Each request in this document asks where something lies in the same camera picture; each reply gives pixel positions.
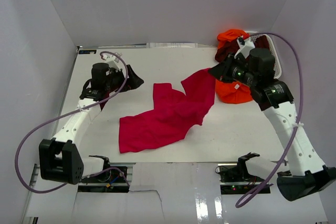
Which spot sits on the orange t shirt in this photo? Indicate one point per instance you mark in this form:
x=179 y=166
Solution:
x=233 y=93

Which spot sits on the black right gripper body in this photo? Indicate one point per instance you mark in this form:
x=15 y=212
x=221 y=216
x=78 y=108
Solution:
x=238 y=70

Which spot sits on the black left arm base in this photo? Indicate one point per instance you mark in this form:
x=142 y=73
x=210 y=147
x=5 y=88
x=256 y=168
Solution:
x=111 y=181

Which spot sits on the white plastic basket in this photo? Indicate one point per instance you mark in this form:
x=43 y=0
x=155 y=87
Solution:
x=273 y=51

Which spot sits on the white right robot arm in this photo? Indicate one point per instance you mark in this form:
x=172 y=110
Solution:
x=308 y=174

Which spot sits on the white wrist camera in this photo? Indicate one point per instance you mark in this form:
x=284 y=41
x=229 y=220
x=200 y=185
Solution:
x=245 y=46
x=113 y=61

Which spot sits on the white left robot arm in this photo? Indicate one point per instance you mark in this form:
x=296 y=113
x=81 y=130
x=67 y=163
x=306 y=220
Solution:
x=59 y=157

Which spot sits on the dark maroon t shirt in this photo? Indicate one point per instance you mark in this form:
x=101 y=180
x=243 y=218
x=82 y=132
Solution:
x=227 y=46

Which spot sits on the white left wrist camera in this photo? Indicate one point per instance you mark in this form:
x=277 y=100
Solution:
x=113 y=61

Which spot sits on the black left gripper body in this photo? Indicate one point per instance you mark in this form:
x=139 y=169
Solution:
x=117 y=80

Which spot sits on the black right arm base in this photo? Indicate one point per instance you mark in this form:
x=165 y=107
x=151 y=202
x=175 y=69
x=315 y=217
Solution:
x=232 y=181

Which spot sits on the magenta t shirt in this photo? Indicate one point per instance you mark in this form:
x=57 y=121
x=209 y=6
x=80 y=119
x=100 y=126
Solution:
x=173 y=114

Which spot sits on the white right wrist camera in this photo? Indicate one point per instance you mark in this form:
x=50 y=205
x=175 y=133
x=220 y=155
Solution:
x=245 y=46

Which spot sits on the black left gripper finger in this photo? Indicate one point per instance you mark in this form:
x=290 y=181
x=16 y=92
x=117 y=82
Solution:
x=133 y=82
x=130 y=70

